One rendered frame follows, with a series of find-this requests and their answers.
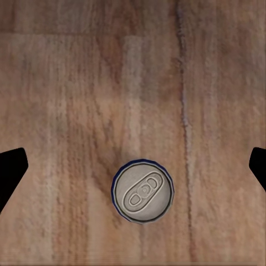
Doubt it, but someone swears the can of soda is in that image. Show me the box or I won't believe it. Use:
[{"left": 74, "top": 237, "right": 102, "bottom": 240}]
[{"left": 111, "top": 159, "right": 175, "bottom": 224}]

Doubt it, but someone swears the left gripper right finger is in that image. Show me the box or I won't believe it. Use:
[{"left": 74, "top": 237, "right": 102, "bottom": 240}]
[{"left": 249, "top": 147, "right": 266, "bottom": 191}]

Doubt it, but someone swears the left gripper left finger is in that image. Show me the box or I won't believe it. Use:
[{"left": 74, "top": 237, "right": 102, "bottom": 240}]
[{"left": 0, "top": 147, "right": 29, "bottom": 213}]

